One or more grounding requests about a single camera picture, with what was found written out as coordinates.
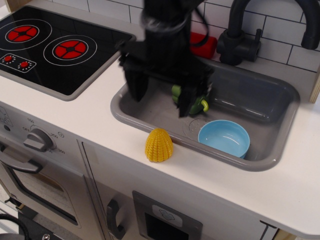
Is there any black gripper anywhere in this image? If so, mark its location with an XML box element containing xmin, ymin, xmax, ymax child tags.
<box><xmin>117</xmin><ymin>30</ymin><xmax>214</xmax><ymax>118</ymax></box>

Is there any yellow toy corn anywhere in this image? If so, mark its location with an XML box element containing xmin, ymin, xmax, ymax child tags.
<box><xmin>144</xmin><ymin>128</ymin><xmax>174</xmax><ymax>163</ymax></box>

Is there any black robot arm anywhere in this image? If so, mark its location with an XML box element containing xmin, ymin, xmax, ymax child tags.
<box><xmin>117</xmin><ymin>0</ymin><xmax>214</xmax><ymax>117</ymax></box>

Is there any light blue bowl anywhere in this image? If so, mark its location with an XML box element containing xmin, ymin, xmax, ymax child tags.
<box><xmin>197</xmin><ymin>119</ymin><xmax>251</xmax><ymax>159</ymax></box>

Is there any grey sink basin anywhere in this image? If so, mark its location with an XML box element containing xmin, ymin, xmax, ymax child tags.
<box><xmin>110</xmin><ymin>60</ymin><xmax>300</xmax><ymax>172</ymax></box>

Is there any green toy bell pepper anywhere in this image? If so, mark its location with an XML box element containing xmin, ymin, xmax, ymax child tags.
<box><xmin>171</xmin><ymin>84</ymin><xmax>209</xmax><ymax>115</ymax></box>

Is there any red ketchup bottle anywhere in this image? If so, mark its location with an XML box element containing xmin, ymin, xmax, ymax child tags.
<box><xmin>189</xmin><ymin>32</ymin><xmax>218</xmax><ymax>59</ymax></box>

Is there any dark grey faucet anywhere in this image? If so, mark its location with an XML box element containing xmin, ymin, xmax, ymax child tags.
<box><xmin>216</xmin><ymin>0</ymin><xmax>320</xmax><ymax>66</ymax></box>

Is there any black toy stovetop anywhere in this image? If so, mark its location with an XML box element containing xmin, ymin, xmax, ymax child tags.
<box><xmin>0</xmin><ymin>6</ymin><xmax>135</xmax><ymax>101</ymax></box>

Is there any grey dispenser panel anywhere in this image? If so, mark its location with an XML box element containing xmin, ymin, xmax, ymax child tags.
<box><xmin>132</xmin><ymin>190</ymin><xmax>203</xmax><ymax>240</ymax></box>

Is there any grey oven knob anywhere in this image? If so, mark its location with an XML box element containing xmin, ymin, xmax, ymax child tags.
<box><xmin>23</xmin><ymin>128</ymin><xmax>54</xmax><ymax>152</ymax></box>

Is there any grey oven door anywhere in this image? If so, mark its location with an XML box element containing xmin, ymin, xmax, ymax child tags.
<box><xmin>0</xmin><ymin>163</ymin><xmax>105</xmax><ymax>240</ymax></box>

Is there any grey cabinet door handle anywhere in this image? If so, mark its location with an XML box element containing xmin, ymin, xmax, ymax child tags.
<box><xmin>106</xmin><ymin>199</ymin><xmax>126</xmax><ymax>240</ymax></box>

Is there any grey oven door handle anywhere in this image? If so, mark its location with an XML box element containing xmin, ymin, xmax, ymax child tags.
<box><xmin>0</xmin><ymin>143</ymin><xmax>43</xmax><ymax>174</ymax></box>

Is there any black cable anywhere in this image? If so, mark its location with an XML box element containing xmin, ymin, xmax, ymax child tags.
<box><xmin>0</xmin><ymin>213</ymin><xmax>37</xmax><ymax>240</ymax></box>

